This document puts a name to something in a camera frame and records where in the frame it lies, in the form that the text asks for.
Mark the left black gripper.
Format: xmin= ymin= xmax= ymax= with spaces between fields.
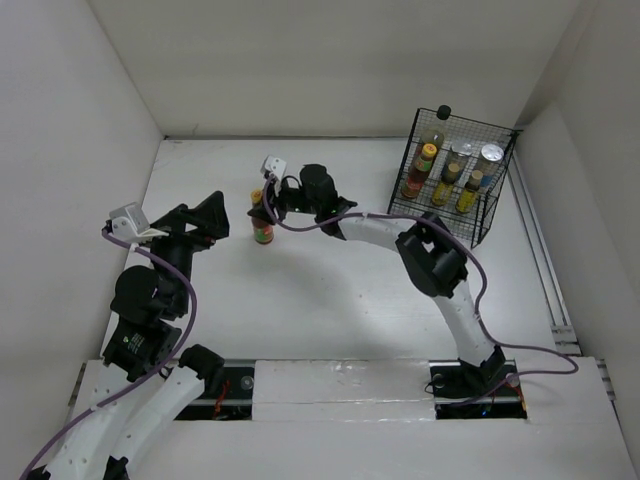
xmin=142 ymin=189 xmax=230 ymax=313

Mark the small yellow bottle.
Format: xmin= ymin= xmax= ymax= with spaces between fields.
xmin=431 ymin=164 xmax=458 ymax=207
xmin=455 ymin=170 xmax=484 ymax=214

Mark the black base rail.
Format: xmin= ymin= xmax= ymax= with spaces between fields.
xmin=178 ymin=360 xmax=528 ymax=421

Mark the yellow-cap sauce bottle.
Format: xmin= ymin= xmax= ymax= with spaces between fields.
xmin=401 ymin=143 xmax=438 ymax=199
xmin=250 ymin=189 xmax=274 ymax=245

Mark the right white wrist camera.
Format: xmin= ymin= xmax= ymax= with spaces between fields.
xmin=260 ymin=155 xmax=287 ymax=181

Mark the black wire mesh rack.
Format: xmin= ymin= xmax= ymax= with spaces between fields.
xmin=387 ymin=105 xmax=520 ymax=247

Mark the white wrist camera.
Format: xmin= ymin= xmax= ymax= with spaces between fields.
xmin=105 ymin=202 xmax=169 ymax=245
xmin=260 ymin=155 xmax=287 ymax=181

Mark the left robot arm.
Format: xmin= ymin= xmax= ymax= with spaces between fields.
xmin=21 ymin=191 xmax=230 ymax=479

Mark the tall clear black-cap bottle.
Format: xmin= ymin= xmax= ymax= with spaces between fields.
xmin=420 ymin=105 xmax=451 ymax=150

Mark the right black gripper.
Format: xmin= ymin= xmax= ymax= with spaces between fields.
xmin=247 ymin=176 xmax=321 ymax=225

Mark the white jar silver lid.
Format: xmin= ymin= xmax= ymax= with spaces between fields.
xmin=474 ymin=143 xmax=504 ymax=189
xmin=446 ymin=139 xmax=473 ymax=180

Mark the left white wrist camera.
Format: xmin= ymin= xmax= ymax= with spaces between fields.
xmin=105 ymin=202 xmax=169 ymax=245

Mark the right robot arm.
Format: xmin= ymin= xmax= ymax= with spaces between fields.
xmin=248 ymin=156 xmax=505 ymax=398

